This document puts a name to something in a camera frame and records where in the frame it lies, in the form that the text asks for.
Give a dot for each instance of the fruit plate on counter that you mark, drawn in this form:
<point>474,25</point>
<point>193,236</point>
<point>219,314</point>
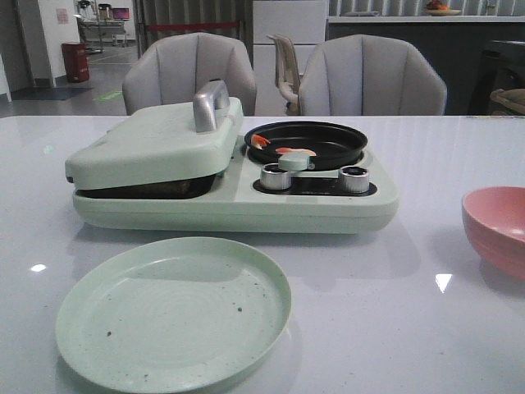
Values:
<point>438,8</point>

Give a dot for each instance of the left silver control knob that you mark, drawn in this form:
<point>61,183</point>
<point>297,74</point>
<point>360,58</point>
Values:
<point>274,178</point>

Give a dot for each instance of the mint green breakfast maker base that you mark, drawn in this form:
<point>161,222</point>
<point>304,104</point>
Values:
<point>233,204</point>

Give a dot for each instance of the dark washing machine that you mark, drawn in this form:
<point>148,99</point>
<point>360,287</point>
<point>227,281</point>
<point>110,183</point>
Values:
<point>501,67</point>

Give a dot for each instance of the right grey upholstered chair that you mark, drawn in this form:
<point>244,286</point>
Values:
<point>367,75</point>

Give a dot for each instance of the mint green sandwich maker lid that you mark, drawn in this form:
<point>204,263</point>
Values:
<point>174,142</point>

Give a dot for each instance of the red bin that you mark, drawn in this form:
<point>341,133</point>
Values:
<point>75,61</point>

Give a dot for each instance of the beige office chair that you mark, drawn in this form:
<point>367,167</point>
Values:
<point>287,73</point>

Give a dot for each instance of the black round frying pan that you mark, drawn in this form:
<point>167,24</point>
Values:
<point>335,145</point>

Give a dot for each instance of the left grey upholstered chair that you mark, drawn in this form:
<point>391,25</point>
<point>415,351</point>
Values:
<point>173,69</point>

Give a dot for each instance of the orange shrimp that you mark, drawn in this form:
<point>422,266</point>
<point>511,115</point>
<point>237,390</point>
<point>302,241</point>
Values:
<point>259,142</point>
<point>283,150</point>

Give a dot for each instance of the white bread slice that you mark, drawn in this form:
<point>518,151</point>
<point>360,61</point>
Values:
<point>159,190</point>

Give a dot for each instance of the pink bowl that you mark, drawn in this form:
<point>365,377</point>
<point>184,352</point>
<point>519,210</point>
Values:
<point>493,220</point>

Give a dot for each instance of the white cabinet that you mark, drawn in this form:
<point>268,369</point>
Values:
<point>304,23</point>

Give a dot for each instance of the right silver control knob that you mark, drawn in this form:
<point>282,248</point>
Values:
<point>353,179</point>

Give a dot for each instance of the mint green round plate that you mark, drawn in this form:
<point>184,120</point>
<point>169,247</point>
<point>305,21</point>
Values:
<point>174,316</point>

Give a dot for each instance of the grey upholstered chair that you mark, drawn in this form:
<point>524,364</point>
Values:
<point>367,75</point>
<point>173,69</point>

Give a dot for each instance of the silver control knob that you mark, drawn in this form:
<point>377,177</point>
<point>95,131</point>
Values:
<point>274,178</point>
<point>353,179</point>

